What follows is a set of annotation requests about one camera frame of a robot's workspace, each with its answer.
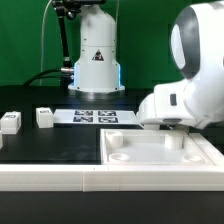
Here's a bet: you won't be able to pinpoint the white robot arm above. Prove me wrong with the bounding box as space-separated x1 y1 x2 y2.
69 1 224 129

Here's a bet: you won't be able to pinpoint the white square tabletop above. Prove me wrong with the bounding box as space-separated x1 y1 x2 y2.
100 129 213 166

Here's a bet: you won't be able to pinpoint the white cable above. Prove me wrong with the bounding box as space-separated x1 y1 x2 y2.
39 0 54 87

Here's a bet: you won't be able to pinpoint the white sheet with tags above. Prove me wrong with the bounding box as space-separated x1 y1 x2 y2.
53 109 139 125

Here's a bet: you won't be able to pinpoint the black camera stand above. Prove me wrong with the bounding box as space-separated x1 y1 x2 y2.
52 0 106 67

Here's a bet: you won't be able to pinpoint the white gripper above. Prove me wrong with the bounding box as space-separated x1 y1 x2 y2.
136 82 198 126

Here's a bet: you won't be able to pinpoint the black cables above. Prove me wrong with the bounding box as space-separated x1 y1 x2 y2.
22 67 75 88

